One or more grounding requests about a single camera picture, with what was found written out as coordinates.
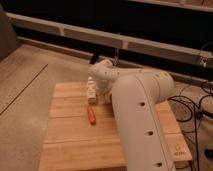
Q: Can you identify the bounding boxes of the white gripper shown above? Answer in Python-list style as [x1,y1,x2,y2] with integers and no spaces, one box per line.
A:
[86,77,111,104]

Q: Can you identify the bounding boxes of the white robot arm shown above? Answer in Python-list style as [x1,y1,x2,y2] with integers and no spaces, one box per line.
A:
[90,59,176,171]

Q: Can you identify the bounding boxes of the orange carrot toy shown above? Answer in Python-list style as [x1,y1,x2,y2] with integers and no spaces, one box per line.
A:
[87,106,96,125]

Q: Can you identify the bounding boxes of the black table leg bracket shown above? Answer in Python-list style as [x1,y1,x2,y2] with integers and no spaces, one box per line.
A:
[90,53,100,64]

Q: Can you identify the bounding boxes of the black floor cables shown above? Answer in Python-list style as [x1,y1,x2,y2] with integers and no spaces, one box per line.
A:
[167,79,213,171]

